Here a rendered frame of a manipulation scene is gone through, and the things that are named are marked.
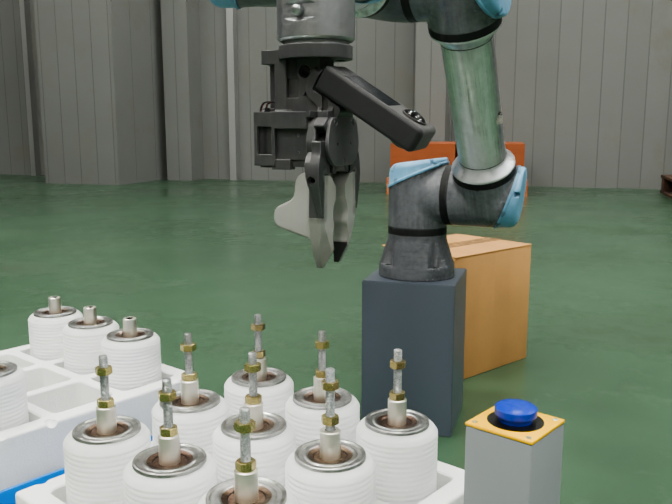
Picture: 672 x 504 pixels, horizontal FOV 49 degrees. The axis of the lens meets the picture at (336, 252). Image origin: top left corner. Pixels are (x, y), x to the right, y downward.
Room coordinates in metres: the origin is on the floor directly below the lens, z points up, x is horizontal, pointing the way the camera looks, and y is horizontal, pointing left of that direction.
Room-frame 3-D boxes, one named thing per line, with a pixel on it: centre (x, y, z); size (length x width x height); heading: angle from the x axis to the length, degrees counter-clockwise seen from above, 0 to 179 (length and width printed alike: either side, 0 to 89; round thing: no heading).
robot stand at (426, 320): (1.45, -0.16, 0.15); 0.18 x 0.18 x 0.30; 73
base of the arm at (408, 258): (1.45, -0.16, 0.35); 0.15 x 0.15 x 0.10
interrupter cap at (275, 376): (0.97, 0.11, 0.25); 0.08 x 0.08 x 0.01
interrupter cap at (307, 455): (0.73, 0.01, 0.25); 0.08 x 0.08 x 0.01
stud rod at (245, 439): (0.64, 0.08, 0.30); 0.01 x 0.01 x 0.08
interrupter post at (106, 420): (0.79, 0.26, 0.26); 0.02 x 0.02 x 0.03
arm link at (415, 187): (1.45, -0.17, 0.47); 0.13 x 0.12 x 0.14; 65
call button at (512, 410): (0.67, -0.17, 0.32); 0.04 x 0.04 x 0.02
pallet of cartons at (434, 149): (6.73, -1.11, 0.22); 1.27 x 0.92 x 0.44; 73
